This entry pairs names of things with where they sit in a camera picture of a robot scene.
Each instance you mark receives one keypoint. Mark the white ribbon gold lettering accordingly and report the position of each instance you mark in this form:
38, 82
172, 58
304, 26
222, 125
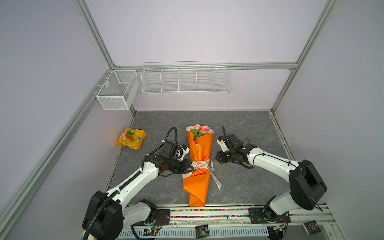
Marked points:
201, 171

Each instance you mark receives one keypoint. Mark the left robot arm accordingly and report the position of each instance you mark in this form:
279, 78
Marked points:
110, 212

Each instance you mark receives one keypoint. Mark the black box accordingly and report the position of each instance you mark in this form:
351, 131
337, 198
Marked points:
202, 231
311, 227

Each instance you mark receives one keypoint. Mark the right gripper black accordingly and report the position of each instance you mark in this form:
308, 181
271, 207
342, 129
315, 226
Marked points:
220, 158

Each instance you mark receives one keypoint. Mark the white mesh box basket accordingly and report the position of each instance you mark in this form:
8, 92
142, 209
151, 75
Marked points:
118, 90

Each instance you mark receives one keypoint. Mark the orange wrapping paper sheet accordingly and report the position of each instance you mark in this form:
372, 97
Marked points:
200, 150

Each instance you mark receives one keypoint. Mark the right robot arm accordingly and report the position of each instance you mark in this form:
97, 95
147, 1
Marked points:
306, 185

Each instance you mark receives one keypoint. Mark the cream fake rose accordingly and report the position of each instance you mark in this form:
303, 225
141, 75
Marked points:
189, 128

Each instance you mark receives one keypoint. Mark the yellow snack bag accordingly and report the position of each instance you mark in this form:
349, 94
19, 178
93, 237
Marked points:
131, 138

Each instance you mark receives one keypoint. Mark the black box right front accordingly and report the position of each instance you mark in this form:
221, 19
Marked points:
311, 227

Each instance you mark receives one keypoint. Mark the white slotted cable duct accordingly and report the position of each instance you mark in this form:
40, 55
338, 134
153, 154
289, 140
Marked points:
195, 233

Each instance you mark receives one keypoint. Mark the white wire wall shelf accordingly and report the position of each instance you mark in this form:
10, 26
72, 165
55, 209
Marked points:
193, 77

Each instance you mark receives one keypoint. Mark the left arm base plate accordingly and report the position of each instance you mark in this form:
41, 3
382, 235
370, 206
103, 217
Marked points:
157, 218

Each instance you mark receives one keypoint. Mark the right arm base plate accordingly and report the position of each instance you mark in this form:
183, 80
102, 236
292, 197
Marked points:
258, 215

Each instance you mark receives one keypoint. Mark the black box centre front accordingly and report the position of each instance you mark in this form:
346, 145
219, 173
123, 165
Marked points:
202, 231

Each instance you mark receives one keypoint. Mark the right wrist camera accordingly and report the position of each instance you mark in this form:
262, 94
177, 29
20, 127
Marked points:
221, 141

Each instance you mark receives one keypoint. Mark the aluminium front rail frame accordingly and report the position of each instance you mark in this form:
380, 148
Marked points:
238, 216

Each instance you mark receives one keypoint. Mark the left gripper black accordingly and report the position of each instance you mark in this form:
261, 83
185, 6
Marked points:
185, 163

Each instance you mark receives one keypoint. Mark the dark pink fake rose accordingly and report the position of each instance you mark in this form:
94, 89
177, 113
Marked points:
204, 129

